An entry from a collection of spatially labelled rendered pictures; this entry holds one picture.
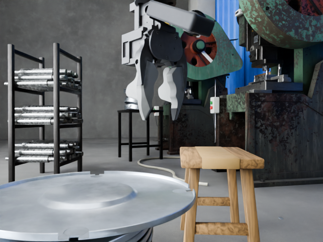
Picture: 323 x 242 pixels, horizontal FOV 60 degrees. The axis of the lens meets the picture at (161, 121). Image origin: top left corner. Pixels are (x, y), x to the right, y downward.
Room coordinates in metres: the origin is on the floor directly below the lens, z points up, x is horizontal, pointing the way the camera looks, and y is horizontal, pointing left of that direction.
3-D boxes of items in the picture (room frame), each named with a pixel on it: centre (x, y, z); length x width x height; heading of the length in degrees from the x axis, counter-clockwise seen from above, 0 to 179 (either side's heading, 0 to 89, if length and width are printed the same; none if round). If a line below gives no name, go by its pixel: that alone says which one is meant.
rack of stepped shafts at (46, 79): (2.09, 0.85, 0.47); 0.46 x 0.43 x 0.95; 85
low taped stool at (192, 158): (0.98, -0.19, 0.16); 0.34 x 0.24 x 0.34; 177
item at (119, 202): (0.38, 0.10, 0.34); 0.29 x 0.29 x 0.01
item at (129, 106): (3.19, 0.26, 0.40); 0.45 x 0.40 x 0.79; 27
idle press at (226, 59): (3.92, -0.64, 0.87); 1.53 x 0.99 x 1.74; 108
